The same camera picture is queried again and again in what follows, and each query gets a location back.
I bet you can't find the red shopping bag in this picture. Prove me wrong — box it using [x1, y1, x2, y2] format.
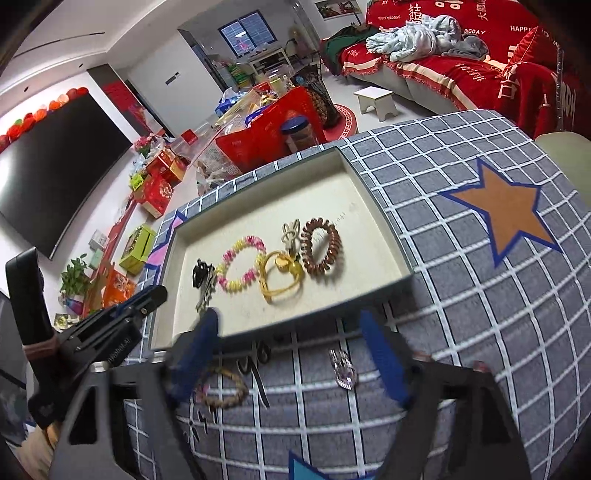
[216, 85, 324, 176]

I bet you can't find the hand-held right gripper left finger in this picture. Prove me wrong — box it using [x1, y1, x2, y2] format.
[48, 307, 221, 480]

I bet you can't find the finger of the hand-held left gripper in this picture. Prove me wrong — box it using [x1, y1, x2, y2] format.
[131, 285, 168, 311]
[98, 299, 149, 325]

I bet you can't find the dark green cloth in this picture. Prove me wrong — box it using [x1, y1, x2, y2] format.
[321, 27, 366, 77]

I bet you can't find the brown spiral hair tie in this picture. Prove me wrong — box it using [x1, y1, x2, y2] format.
[300, 217, 344, 279]

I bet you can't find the sofa with red cover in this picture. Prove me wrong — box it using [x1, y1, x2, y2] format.
[323, 0, 583, 140]

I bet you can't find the silver rhinestone hair clip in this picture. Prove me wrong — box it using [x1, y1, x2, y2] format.
[328, 349, 359, 389]

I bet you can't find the jar with blue lid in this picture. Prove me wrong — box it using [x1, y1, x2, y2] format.
[281, 117, 311, 153]

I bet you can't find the row of coloured balls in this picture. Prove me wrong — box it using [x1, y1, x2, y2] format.
[0, 85, 89, 153]

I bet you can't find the person's left forearm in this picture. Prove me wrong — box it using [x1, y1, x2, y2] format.
[25, 422, 63, 468]

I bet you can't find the light blue blanket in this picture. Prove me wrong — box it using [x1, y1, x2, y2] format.
[366, 14, 491, 62]

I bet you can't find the red gift box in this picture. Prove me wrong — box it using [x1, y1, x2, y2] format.
[138, 174, 179, 219]
[148, 150, 188, 186]

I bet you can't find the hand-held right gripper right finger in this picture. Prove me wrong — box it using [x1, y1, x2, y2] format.
[359, 309, 532, 480]

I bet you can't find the brown braided bracelet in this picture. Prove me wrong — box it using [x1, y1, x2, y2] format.
[196, 366, 250, 409]

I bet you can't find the green carton box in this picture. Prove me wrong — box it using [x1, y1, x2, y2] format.
[119, 224, 157, 276]

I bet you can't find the pink yellow flower bracelet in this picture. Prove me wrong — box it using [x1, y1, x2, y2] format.
[216, 235, 268, 294]

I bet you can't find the black flat television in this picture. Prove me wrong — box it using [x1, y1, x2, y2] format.
[0, 95, 133, 260]

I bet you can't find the orange gift box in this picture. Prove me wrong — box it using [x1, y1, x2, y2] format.
[102, 270, 137, 308]

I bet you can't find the white side table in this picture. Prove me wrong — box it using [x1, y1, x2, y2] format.
[253, 46, 291, 71]

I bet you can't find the white small stool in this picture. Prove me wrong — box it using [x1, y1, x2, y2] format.
[353, 86, 399, 122]

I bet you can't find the dark window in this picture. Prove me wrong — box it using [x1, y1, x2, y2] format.
[219, 12, 271, 56]

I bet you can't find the round red floor mat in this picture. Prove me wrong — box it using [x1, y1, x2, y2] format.
[322, 103, 359, 142]

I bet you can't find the pink flower bouquet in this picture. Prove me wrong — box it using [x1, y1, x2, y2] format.
[133, 135, 160, 158]

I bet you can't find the green potted plant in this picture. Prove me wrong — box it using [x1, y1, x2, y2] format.
[59, 256, 91, 301]

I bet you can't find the grey shallow tray box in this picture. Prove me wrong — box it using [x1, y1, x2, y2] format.
[148, 144, 414, 353]

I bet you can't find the yellow cord bead bracelet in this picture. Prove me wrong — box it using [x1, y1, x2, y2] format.
[258, 251, 306, 305]

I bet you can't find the dark metal hair clip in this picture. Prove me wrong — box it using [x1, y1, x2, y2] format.
[196, 275, 217, 316]

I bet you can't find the beige bow hair clip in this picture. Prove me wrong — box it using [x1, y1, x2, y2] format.
[281, 220, 301, 255]

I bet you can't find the silver pole with camera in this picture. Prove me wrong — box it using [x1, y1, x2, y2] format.
[553, 45, 567, 126]

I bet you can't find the beige armchair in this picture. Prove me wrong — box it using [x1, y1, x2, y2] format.
[535, 131, 591, 195]

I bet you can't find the grey plaid star tablecloth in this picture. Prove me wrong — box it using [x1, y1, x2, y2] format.
[124, 110, 591, 480]

